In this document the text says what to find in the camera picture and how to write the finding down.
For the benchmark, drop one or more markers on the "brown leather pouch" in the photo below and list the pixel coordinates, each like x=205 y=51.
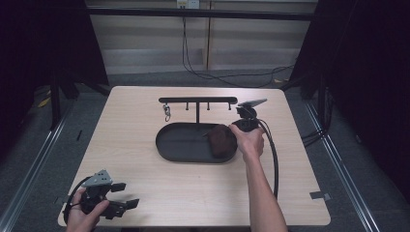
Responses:
x=221 y=141

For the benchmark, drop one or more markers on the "dark curtain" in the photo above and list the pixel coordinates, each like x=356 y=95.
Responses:
x=367 y=80
x=38 y=48

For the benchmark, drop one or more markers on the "metal floor rail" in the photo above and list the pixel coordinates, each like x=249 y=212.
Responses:
x=345 y=174
x=29 y=180

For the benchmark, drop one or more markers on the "grey tape strip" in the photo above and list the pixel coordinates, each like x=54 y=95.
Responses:
x=319 y=195

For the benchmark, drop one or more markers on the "black tray with hook rack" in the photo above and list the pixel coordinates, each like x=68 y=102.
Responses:
x=183 y=141

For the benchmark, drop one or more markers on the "white wall socket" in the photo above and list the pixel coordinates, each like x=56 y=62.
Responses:
x=188 y=4

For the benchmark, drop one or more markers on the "black horizontal frame bar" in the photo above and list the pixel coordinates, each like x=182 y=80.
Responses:
x=193 y=13

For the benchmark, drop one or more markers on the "person's left hand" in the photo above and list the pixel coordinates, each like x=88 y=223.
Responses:
x=80 y=219

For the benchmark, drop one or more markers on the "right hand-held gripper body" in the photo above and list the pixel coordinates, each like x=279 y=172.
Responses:
x=247 y=121

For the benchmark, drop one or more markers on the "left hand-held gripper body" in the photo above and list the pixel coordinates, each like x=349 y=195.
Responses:
x=95 y=193

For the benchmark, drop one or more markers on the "black metal stand leg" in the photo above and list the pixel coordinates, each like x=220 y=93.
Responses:
x=55 y=103

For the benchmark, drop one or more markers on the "person's right hand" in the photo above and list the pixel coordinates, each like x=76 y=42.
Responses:
x=249 y=141

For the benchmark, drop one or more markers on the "silver carabiner keyring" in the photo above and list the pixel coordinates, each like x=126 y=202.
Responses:
x=167 y=112

